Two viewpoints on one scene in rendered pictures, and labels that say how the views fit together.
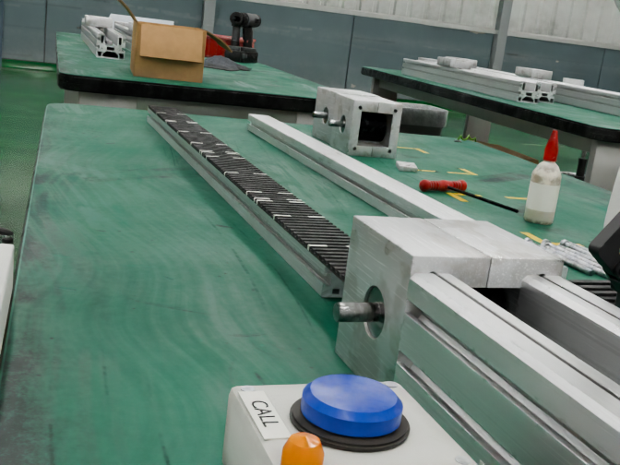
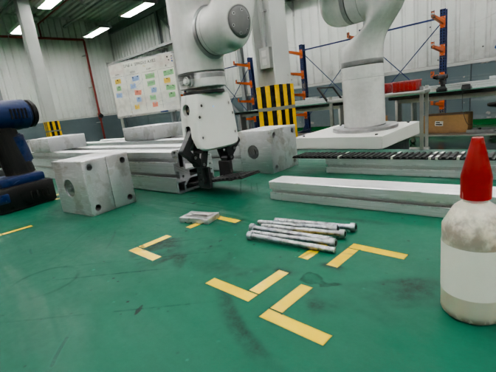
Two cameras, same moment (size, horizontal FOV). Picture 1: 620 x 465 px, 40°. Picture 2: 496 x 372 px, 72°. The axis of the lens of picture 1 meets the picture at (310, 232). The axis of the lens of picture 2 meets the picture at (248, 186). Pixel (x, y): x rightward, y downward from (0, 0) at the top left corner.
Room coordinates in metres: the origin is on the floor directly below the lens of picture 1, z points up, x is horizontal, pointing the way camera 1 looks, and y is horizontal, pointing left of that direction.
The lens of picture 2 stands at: (1.19, -0.51, 0.93)
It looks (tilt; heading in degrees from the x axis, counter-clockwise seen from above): 13 degrees down; 152
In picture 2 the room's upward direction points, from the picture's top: 7 degrees counter-clockwise
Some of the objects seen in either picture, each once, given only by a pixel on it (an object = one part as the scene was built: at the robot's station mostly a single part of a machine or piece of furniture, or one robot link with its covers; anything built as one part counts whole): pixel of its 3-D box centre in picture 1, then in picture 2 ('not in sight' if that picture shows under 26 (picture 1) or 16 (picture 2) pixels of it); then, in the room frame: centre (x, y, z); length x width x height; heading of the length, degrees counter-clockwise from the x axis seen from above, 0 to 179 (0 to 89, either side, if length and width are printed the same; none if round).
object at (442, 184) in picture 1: (476, 196); not in sight; (1.14, -0.22, 0.79); 0.16 x 0.08 x 0.02; 33
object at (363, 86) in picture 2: not in sight; (363, 97); (0.42, 0.32, 0.91); 0.19 x 0.19 x 0.18
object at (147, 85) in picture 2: not in sight; (150, 113); (-5.43, 1.09, 0.97); 1.51 x 0.50 x 1.95; 37
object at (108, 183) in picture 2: not in sight; (100, 180); (0.50, -0.46, 0.83); 0.11 x 0.10 x 0.10; 116
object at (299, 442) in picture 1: (303, 451); not in sight; (0.27, -0.01, 0.85); 0.01 x 0.01 x 0.01
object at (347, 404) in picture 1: (350, 413); not in sight; (0.31, -0.02, 0.84); 0.04 x 0.04 x 0.02
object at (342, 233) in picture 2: (577, 257); (300, 229); (0.88, -0.29, 0.78); 0.11 x 0.01 x 0.01; 27
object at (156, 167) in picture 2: not in sight; (99, 163); (0.16, -0.42, 0.82); 0.80 x 0.10 x 0.09; 21
